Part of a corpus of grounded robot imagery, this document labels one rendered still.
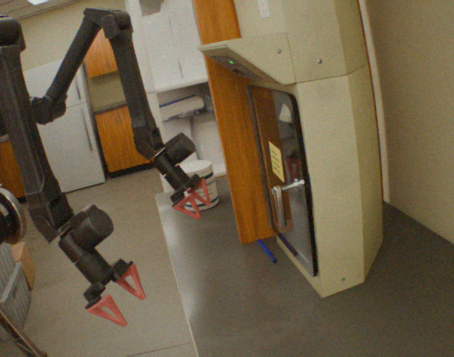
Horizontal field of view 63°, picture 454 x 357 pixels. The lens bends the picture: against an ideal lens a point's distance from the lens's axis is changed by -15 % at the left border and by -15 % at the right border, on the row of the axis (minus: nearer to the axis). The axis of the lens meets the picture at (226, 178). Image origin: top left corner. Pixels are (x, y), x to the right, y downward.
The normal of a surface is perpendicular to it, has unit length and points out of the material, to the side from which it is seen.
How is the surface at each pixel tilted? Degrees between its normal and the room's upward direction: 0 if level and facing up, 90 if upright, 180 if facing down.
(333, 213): 90
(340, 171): 90
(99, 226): 61
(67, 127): 90
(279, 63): 90
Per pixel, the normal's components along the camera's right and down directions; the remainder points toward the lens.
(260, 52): 0.22, 0.27
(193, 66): -0.37, 0.51
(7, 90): -0.19, 0.34
